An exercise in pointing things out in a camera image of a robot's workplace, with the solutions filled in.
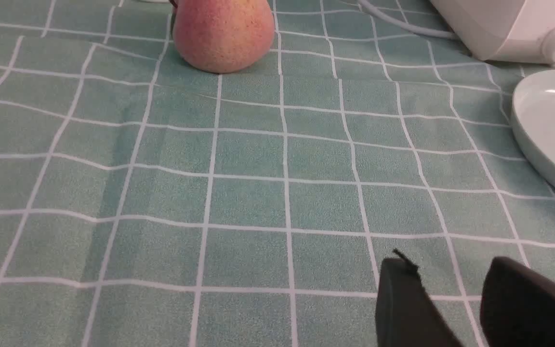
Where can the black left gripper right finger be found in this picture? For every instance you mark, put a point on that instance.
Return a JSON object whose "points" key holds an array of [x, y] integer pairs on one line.
{"points": [[517, 306]]}

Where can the white toaster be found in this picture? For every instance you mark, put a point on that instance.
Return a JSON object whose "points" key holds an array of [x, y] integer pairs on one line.
{"points": [[503, 30]]}

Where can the green checkered tablecloth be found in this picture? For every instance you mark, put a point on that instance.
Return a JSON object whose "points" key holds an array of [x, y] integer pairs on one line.
{"points": [[144, 203]]}

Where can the pink peach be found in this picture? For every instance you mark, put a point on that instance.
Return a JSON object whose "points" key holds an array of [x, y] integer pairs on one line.
{"points": [[222, 36]]}

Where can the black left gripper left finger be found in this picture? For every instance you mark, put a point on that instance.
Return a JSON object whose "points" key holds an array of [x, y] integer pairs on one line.
{"points": [[405, 314]]}

